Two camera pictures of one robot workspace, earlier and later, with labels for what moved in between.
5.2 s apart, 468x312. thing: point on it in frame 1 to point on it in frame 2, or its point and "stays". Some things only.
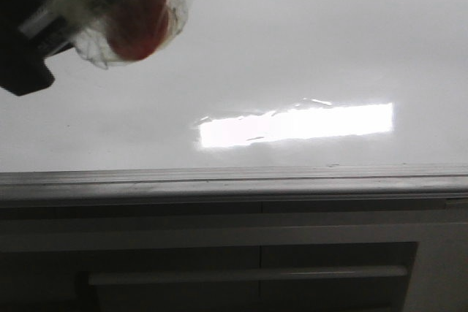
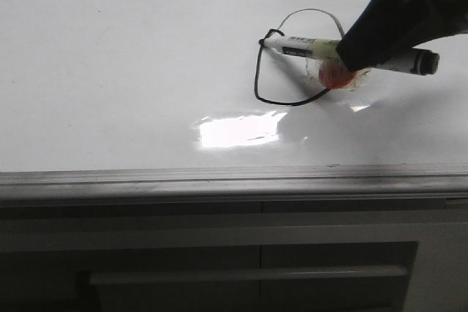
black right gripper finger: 23,67 to 414,2
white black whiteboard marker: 80,1 to 398,60
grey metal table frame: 394,256 stays
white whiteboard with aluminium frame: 290,80 stays
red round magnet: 137,23 to 333,74
